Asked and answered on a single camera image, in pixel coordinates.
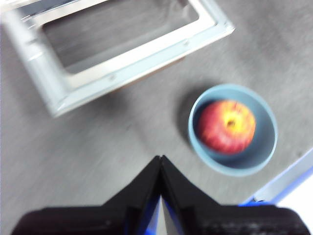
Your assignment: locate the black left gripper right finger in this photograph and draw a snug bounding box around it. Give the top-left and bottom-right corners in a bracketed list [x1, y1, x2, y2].
[160, 154, 311, 235]

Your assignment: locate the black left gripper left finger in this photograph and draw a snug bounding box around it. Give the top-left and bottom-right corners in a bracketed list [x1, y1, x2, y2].
[11, 154, 162, 235]

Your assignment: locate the blue ribbed bowl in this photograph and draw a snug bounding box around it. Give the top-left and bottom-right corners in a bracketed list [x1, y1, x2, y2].
[187, 83, 278, 177]

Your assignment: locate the red yellow apple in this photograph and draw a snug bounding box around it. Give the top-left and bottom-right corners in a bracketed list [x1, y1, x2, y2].
[197, 99, 257, 155]

